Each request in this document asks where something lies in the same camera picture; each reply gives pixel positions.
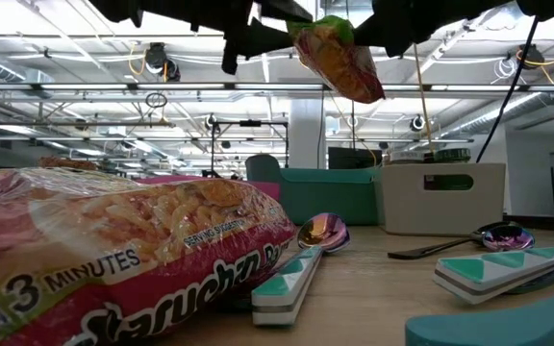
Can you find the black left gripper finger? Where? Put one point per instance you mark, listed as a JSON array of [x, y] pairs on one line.
[[253, 41], [282, 9]]

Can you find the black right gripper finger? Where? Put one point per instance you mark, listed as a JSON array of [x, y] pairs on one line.
[[390, 31]]

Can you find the green edged ramen packet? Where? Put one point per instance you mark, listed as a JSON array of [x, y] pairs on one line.
[[339, 62]]

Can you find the white lid spice jar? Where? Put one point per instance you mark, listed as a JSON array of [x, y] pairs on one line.
[[407, 156]]

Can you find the white plastic bin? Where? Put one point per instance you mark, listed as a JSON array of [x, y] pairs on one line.
[[440, 211]]

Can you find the pink Maruchan ramen packet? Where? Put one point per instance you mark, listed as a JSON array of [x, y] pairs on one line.
[[113, 250]]

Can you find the black ceiling fixture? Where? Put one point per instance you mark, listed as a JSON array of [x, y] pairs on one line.
[[417, 123], [156, 57], [529, 56], [211, 124]]

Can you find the black monitor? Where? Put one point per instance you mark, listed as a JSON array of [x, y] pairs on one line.
[[349, 158]]

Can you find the pink plastic bin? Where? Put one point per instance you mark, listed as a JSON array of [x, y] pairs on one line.
[[265, 190]]

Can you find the teal plastic bin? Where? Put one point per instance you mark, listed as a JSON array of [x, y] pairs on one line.
[[325, 197]]

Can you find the iridescent spoon at right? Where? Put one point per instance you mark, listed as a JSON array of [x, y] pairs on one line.
[[431, 250]]

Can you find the small iridescent metal spoon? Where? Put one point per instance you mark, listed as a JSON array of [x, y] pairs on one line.
[[508, 239]]

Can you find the teal white patterned utensil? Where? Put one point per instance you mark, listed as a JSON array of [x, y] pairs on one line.
[[498, 274], [284, 288]]

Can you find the teal plastic spatula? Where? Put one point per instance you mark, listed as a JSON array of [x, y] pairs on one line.
[[498, 322]]

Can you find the horizontal metal frame bar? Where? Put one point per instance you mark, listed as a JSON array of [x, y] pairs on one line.
[[161, 87]]

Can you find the silver air duct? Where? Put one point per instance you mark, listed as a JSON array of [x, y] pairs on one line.
[[498, 113]]

